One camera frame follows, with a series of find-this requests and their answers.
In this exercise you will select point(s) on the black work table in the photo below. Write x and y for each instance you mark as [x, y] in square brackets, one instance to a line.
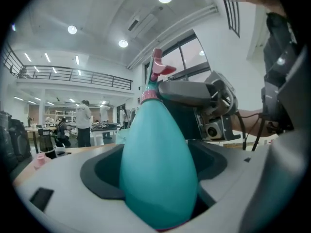
[104, 127]

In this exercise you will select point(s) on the white ceiling pipes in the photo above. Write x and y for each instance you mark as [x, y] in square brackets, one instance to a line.
[175, 30]

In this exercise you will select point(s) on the group of ceiling strip lights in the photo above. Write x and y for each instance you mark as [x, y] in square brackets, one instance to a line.
[47, 57]

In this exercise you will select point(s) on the dark transparent jug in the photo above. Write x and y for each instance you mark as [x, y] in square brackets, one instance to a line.
[46, 143]

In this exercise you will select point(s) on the white ceiling air conditioner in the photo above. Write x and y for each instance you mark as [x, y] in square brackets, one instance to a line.
[143, 23]

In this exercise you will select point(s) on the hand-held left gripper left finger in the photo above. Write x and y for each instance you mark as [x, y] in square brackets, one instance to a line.
[73, 203]

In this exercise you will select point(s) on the black balcony railing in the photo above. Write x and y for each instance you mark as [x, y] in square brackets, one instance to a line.
[73, 75]

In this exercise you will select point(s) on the black bags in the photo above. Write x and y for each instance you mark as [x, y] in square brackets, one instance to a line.
[14, 139]

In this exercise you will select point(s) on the pink and teal spray head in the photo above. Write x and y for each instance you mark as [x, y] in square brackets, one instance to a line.
[151, 81]

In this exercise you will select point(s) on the teal spray bottle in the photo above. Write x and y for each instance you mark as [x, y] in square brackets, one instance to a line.
[158, 166]

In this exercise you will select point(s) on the black wall grille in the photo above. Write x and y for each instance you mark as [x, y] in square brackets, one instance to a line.
[232, 16]

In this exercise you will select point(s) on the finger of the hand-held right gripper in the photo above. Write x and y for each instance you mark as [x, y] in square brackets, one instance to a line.
[187, 92]

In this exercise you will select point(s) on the large dark-framed window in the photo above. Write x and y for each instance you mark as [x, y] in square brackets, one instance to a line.
[192, 54]

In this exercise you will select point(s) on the pink bottle cap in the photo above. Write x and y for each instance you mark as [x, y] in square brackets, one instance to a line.
[39, 161]

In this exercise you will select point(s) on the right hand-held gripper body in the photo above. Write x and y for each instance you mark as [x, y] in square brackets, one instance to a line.
[218, 110]

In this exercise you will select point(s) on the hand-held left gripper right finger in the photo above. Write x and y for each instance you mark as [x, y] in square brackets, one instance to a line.
[226, 183]

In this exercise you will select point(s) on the person's dark shirt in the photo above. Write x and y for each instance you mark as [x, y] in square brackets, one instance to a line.
[277, 33]

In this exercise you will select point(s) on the person's right forearm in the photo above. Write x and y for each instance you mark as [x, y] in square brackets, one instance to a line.
[250, 126]

